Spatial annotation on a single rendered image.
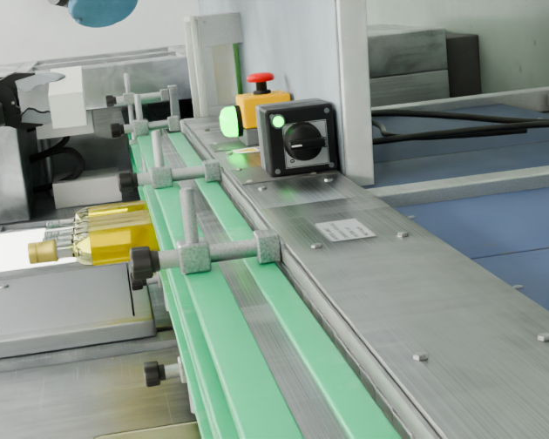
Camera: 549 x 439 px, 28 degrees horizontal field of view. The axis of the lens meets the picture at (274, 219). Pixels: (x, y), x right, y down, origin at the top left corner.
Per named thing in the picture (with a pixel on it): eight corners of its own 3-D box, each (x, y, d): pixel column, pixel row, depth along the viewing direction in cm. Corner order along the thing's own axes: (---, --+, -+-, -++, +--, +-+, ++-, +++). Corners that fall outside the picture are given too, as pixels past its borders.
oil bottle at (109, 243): (206, 243, 179) (74, 260, 176) (202, 210, 178) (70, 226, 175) (209, 251, 174) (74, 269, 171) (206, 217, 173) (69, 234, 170)
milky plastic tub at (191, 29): (237, 123, 221) (194, 128, 220) (226, 10, 217) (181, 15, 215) (249, 132, 204) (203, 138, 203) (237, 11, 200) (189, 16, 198)
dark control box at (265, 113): (328, 160, 136) (260, 169, 135) (321, 97, 134) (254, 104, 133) (342, 170, 128) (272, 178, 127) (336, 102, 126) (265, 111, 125)
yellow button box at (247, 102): (288, 135, 162) (240, 141, 161) (284, 85, 161) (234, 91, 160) (297, 141, 156) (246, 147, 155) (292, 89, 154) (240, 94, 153)
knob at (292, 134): (322, 158, 127) (328, 161, 124) (285, 162, 127) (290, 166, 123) (319, 119, 126) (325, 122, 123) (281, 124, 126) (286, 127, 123)
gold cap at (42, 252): (57, 252, 175) (30, 255, 174) (55, 234, 173) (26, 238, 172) (58, 266, 172) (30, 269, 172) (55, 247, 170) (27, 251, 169)
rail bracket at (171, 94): (204, 133, 267) (111, 145, 264) (196, 64, 263) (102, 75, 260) (206, 136, 262) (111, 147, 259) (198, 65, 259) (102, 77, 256)
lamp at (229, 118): (240, 134, 160) (220, 137, 160) (236, 104, 159) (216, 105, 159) (244, 138, 156) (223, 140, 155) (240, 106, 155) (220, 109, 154)
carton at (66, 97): (80, 65, 217) (50, 69, 216) (82, 91, 194) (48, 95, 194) (84, 96, 219) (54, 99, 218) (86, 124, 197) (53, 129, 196)
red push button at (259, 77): (247, 97, 159) (244, 73, 158) (274, 93, 159) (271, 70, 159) (250, 98, 155) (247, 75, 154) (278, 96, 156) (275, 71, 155)
